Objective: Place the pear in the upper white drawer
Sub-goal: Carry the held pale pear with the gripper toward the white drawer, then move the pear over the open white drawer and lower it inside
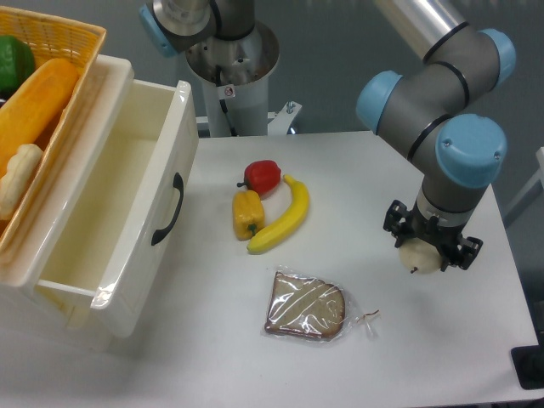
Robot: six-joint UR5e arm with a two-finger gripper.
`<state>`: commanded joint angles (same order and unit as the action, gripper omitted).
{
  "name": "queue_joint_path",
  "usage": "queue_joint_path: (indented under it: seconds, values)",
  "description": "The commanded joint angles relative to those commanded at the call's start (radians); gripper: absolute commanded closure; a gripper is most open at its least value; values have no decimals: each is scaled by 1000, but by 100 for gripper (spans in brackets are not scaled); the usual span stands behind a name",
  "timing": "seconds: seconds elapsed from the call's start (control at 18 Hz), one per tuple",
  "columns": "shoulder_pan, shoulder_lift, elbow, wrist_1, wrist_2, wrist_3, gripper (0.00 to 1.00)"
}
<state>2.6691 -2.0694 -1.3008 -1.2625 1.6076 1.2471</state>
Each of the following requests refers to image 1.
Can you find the orange baguette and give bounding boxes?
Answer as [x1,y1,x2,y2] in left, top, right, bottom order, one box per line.
[1,58,79,174]

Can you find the black drawer handle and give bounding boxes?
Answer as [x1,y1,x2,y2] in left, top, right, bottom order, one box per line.
[150,172,184,246]

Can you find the yellow wicker basket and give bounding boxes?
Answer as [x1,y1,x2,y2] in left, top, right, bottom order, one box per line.
[1,6,107,251]

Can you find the white frame at right edge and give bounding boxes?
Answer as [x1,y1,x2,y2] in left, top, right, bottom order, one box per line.
[502,147,543,228]

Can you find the open upper white drawer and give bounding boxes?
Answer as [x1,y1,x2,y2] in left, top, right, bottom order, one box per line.
[39,81,199,337]

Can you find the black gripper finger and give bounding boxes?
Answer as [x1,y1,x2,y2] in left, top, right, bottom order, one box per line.
[383,200,409,248]
[439,235,484,272]

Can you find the pale yellow pear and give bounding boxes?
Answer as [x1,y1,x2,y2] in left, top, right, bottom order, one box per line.
[399,238,442,274]

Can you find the black object at table edge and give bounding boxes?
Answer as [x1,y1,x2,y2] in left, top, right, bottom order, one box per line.
[511,345,543,390]

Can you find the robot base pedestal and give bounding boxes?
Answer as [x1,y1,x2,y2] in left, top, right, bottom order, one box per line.
[186,21,302,138]

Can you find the white drawer cabinet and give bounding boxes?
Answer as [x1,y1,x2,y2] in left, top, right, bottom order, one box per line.
[0,54,141,354]

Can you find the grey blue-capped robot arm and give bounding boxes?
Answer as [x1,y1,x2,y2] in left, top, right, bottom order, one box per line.
[139,1,516,269]

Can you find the red bell pepper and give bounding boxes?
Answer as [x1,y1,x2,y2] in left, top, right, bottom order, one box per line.
[236,160,281,197]

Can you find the pale pastry bread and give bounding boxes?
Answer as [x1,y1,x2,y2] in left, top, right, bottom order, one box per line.
[1,144,43,220]

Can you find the yellow bell pepper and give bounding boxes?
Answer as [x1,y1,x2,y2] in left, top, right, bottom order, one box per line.
[232,190,265,241]

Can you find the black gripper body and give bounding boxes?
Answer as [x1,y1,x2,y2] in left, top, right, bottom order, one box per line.
[403,209,464,259]

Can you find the green bell pepper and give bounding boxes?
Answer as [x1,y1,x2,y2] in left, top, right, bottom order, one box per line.
[1,35,36,99]

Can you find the yellow banana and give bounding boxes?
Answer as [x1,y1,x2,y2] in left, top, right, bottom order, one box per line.
[246,174,310,255]

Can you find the bagged slice of bread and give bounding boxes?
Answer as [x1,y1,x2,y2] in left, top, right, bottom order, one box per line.
[263,266,380,343]

